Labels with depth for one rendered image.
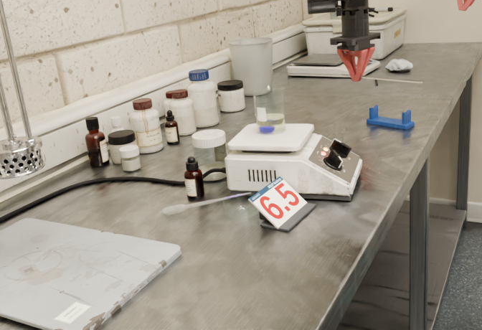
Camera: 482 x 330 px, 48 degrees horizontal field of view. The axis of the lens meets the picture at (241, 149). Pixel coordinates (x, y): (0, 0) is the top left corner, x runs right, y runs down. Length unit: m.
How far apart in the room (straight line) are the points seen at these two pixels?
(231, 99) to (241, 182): 0.55
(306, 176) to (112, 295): 0.34
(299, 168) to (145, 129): 0.42
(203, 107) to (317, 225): 0.58
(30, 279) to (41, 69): 0.52
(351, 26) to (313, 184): 0.45
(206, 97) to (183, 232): 0.54
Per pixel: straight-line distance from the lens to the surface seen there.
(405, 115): 1.18
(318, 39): 2.02
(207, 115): 1.29
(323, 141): 0.92
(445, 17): 2.29
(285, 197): 0.82
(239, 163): 0.86
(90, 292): 0.68
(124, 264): 0.72
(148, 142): 1.15
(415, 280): 1.48
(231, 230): 0.78
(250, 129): 0.93
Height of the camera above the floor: 1.10
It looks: 18 degrees down
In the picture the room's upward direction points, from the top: 6 degrees counter-clockwise
